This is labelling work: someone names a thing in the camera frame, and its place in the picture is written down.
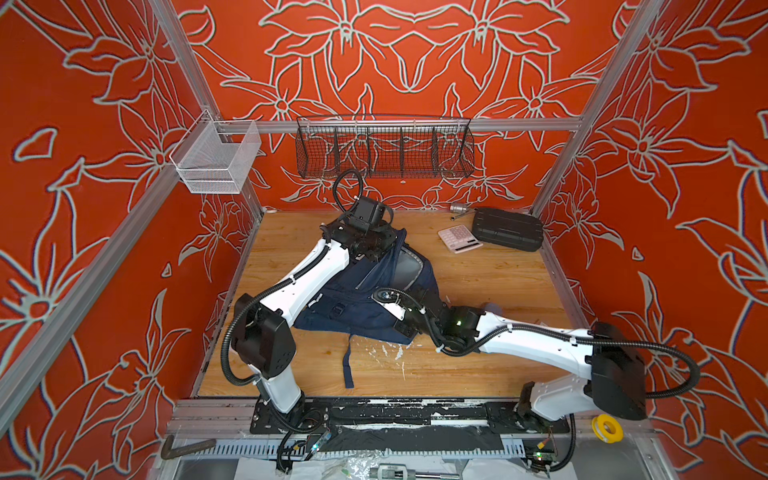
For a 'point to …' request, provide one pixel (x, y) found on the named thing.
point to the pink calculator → (459, 239)
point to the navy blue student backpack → (346, 308)
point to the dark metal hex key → (167, 451)
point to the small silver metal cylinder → (459, 208)
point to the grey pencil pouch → (493, 307)
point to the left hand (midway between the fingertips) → (398, 234)
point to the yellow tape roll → (607, 428)
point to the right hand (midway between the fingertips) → (383, 305)
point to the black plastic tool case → (508, 228)
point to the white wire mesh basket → (214, 157)
